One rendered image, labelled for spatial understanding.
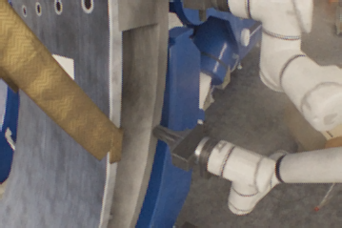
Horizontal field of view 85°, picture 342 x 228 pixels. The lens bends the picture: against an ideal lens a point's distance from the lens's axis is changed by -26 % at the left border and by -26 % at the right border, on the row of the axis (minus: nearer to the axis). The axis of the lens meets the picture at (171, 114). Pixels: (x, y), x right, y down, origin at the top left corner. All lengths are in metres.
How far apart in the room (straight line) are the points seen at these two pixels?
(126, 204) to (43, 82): 0.53
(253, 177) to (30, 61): 0.53
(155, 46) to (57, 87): 0.28
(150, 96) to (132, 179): 0.28
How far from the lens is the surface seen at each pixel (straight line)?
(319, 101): 0.37
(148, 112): 0.69
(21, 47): 0.46
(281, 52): 0.46
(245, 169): 0.57
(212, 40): 1.31
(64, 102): 0.50
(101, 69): 0.54
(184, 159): 0.59
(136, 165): 0.77
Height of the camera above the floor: 2.37
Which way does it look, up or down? 38 degrees down
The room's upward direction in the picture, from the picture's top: 7 degrees counter-clockwise
